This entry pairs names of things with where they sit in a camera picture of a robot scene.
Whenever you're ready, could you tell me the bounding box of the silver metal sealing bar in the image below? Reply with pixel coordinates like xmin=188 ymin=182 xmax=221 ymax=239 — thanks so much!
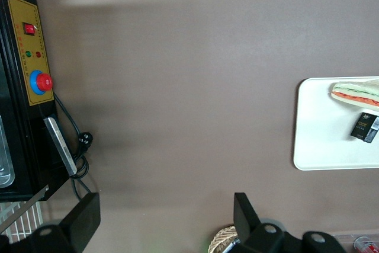
xmin=43 ymin=116 xmax=79 ymax=177

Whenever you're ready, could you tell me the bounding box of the red emergency stop button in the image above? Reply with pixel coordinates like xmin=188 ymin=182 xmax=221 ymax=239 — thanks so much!
xmin=28 ymin=69 xmax=54 ymax=95

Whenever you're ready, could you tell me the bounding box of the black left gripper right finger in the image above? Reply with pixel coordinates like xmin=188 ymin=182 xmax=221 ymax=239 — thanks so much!
xmin=233 ymin=192 xmax=262 ymax=244

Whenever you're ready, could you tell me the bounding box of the black sealing machine yellow panel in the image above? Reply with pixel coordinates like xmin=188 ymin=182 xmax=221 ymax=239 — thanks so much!
xmin=0 ymin=0 xmax=70 ymax=202

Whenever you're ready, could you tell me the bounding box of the cream plastic serving tray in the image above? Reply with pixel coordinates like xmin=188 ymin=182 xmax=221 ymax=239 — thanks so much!
xmin=293 ymin=76 xmax=379 ymax=172

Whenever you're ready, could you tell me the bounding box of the clear acrylic bottle rack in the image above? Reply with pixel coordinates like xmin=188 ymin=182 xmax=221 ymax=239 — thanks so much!
xmin=330 ymin=230 xmax=379 ymax=253

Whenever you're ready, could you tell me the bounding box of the wrapped triangle sandwich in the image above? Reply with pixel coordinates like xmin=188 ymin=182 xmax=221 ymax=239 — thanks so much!
xmin=329 ymin=78 xmax=379 ymax=113

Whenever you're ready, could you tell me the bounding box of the wicker basket with foil trays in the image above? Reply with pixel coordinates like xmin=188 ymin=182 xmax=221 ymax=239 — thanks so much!
xmin=208 ymin=225 xmax=241 ymax=253

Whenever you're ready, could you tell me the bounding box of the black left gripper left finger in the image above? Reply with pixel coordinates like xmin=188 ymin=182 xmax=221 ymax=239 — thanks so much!
xmin=60 ymin=192 xmax=102 ymax=251

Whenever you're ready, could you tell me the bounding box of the white wire basket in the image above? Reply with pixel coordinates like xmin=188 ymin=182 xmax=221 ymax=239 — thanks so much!
xmin=0 ymin=201 xmax=44 ymax=244

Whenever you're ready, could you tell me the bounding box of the clear plastic container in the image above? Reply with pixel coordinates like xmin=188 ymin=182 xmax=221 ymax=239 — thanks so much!
xmin=0 ymin=113 xmax=16 ymax=189

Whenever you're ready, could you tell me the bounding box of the black power cable with plug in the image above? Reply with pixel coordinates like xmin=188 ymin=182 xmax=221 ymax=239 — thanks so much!
xmin=52 ymin=92 xmax=93 ymax=201

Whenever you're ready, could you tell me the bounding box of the black gum box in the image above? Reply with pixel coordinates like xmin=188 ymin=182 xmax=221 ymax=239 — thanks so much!
xmin=349 ymin=111 xmax=379 ymax=144

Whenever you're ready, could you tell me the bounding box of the red rocker power switch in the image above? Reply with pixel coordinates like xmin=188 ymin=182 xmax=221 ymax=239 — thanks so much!
xmin=23 ymin=22 xmax=37 ymax=36

